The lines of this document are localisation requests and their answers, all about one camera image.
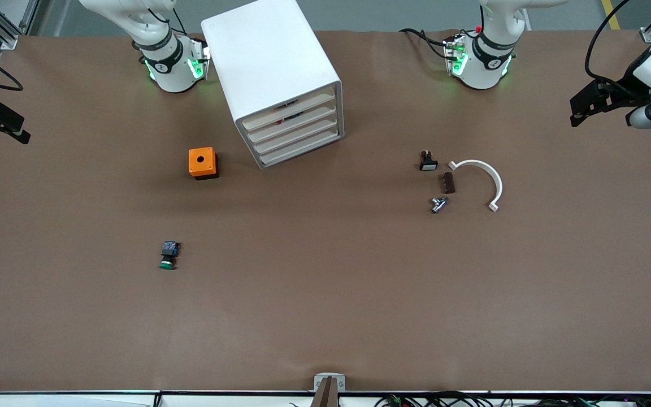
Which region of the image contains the green push button black body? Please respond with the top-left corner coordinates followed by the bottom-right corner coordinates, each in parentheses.
top-left (159, 241), bottom-right (182, 271)

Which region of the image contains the orange box with hole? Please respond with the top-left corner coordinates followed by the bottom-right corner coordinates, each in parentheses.
top-left (188, 147), bottom-right (219, 181)

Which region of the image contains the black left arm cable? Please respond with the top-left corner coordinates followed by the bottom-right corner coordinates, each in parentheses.
top-left (584, 0), bottom-right (651, 83)

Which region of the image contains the white half ring clamp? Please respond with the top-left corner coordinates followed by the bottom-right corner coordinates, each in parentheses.
top-left (448, 159), bottom-right (504, 213)

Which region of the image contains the black arm base cable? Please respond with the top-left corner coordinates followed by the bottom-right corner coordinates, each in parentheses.
top-left (399, 27), bottom-right (452, 60)

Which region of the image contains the black cable bundle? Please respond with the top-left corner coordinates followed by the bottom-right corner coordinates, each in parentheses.
top-left (374, 390), bottom-right (651, 407)

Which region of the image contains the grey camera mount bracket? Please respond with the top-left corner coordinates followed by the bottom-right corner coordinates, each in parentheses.
top-left (310, 373), bottom-right (347, 407)

